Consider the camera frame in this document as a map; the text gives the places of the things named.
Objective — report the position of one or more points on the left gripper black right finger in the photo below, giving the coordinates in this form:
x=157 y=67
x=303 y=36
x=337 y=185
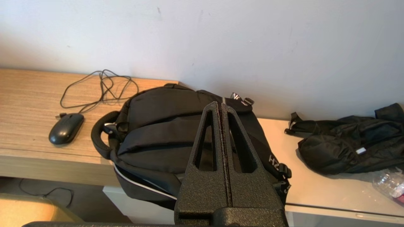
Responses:
x=252 y=189

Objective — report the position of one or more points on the black computer mouse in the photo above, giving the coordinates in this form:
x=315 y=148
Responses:
x=65 y=129

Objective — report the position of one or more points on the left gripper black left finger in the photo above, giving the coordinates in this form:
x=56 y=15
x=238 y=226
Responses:
x=205 y=189

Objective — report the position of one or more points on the clear plastic bag red label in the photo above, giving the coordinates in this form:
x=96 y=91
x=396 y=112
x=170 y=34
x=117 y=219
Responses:
x=391 y=186

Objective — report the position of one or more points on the small crumpled black bag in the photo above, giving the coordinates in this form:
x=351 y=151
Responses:
x=350 y=145

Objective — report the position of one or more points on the large black backpack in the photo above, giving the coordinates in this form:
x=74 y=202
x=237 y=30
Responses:
x=157 y=132

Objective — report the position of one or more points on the tan wooden chair seat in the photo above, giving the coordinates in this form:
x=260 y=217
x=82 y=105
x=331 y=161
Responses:
x=31 y=211

